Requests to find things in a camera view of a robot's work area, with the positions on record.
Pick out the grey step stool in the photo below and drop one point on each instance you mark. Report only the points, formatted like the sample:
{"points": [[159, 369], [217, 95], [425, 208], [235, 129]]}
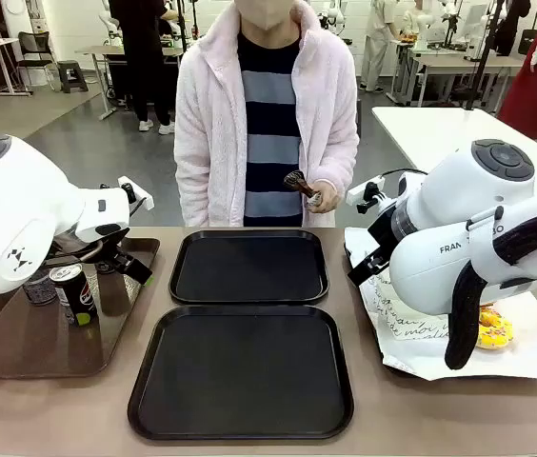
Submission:
{"points": [[72, 76]]}

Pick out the white side table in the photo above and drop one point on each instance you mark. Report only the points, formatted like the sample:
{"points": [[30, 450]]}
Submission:
{"points": [[440, 128]]}

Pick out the person's right forearm pink sleeve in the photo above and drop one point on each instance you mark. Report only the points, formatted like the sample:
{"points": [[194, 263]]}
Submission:
{"points": [[191, 190]]}

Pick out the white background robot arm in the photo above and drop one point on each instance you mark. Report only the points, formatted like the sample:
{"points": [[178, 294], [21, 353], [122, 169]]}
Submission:
{"points": [[423, 28], [332, 12], [109, 24]]}

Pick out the yellow sprinkled donut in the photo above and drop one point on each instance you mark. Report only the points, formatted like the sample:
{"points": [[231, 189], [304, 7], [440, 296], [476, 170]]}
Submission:
{"points": [[497, 333]]}

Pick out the white paper sheet script print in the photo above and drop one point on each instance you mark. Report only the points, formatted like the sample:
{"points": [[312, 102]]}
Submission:
{"points": [[525, 352]]}

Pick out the long white work table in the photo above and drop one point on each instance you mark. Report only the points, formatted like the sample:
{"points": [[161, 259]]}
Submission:
{"points": [[454, 64]]}

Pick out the black camera stand pole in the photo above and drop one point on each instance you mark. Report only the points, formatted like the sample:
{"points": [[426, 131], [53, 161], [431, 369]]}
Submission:
{"points": [[485, 52]]}

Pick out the brown plastic tray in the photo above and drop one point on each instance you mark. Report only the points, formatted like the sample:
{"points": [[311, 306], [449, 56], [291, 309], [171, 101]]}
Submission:
{"points": [[35, 343]]}

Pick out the grey work table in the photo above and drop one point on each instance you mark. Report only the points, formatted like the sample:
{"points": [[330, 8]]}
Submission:
{"points": [[102, 51]]}

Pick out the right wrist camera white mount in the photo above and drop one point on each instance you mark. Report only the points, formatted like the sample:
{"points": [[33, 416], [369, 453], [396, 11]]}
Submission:
{"points": [[366, 190]]}

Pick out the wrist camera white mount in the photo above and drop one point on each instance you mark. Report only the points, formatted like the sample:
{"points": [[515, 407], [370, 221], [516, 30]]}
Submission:
{"points": [[366, 190], [137, 190]]}

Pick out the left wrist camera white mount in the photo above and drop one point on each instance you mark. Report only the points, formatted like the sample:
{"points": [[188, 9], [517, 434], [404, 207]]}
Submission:
{"points": [[137, 190]]}

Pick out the bystander in beige clothes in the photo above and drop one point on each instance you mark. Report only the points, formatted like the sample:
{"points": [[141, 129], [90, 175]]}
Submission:
{"points": [[378, 43]]}

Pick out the dark tray under paper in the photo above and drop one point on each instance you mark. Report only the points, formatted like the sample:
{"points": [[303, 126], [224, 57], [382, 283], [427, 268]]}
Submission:
{"points": [[377, 333]]}

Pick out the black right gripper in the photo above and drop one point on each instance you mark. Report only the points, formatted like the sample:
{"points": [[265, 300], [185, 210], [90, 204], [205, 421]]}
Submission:
{"points": [[382, 231]]}

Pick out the person's left forearm pink sleeve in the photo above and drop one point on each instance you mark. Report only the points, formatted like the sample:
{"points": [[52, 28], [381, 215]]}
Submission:
{"points": [[342, 166]]}

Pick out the bystander in red apron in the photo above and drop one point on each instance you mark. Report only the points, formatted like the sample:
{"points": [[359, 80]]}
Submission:
{"points": [[535, 85]]}

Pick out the bystander in black clothes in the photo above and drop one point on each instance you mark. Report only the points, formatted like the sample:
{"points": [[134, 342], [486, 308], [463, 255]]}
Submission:
{"points": [[142, 57]]}

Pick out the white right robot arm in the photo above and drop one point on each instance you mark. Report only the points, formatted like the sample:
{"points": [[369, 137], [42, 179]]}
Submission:
{"points": [[440, 200]]}

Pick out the black pepsi can green label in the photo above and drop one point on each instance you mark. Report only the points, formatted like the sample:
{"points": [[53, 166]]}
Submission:
{"points": [[78, 297]]}

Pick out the orange glazed donut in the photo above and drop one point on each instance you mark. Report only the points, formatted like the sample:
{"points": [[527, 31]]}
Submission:
{"points": [[490, 311]]}

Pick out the black plastic tray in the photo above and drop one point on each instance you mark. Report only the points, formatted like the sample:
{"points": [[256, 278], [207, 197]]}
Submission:
{"points": [[240, 371], [249, 271]]}

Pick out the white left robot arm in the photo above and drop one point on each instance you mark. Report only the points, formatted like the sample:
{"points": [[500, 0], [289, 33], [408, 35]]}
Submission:
{"points": [[11, 214]]}

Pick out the person in pink fleece jacket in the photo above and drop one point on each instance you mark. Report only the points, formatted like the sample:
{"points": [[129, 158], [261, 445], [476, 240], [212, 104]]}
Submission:
{"points": [[211, 143]]}

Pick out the black office chair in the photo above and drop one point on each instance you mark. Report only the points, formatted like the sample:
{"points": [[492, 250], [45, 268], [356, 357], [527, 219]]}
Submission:
{"points": [[35, 50]]}

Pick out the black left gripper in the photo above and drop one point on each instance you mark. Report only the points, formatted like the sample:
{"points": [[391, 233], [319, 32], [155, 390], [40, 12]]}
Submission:
{"points": [[85, 251]]}

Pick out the grey patterned pepsi can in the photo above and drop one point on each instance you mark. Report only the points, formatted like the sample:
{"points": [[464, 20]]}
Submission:
{"points": [[40, 291]]}

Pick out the person's left hand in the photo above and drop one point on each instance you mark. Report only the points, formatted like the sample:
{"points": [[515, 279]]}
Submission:
{"points": [[326, 197]]}

